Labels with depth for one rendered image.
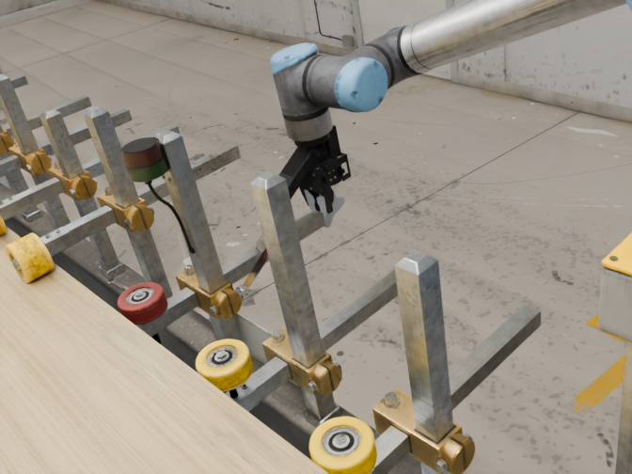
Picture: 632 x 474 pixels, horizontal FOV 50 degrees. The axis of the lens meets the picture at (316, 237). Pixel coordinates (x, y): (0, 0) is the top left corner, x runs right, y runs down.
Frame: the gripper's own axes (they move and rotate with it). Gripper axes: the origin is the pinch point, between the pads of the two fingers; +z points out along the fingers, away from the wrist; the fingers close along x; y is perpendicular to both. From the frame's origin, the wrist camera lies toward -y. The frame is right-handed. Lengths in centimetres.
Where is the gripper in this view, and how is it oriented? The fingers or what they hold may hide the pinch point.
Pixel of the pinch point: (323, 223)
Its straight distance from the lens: 142.0
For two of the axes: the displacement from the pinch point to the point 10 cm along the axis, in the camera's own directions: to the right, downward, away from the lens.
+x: -6.6, -2.9, 7.0
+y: 7.3, -4.9, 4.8
